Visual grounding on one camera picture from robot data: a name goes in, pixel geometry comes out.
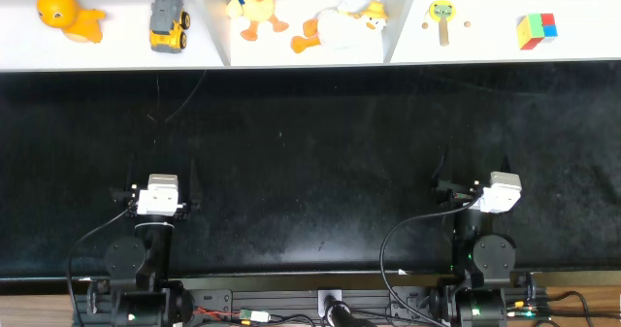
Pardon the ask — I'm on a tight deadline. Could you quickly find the many-coloured puzzle cube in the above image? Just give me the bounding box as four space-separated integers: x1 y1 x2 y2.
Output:
515 12 559 51

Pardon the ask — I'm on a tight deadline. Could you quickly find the white shelf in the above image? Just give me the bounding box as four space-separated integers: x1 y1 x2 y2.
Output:
0 0 621 73

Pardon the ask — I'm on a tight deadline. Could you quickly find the white plush duck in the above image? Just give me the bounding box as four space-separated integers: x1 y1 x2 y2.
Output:
289 0 389 55

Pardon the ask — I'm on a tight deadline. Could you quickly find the grey and yellow toy truck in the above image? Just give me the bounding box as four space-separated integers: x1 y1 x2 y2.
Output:
148 0 191 54

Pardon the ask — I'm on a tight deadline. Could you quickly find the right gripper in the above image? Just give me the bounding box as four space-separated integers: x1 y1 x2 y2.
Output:
433 145 512 207

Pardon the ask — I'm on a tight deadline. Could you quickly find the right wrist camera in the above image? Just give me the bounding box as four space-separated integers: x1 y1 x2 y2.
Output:
477 171 523 214

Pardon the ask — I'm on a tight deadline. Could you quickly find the yellow rattle drum toy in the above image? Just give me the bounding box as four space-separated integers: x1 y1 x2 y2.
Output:
420 0 473 48

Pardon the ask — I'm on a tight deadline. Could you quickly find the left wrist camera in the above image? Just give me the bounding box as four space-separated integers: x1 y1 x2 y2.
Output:
136 173 180 216

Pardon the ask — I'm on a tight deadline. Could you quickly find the orange rubber dinosaur toy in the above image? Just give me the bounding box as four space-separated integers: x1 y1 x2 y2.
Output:
36 0 107 45

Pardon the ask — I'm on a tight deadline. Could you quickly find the mounting rail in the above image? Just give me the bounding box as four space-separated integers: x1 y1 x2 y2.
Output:
72 280 591 327

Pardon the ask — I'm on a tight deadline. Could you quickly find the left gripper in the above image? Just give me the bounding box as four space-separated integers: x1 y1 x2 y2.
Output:
110 152 203 221

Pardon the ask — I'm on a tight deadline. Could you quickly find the yellow plush duck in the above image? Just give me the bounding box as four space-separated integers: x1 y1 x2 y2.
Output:
225 0 290 43

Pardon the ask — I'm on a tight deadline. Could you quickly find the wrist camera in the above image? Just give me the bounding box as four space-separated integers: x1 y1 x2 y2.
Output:
136 173 180 216
477 171 523 214

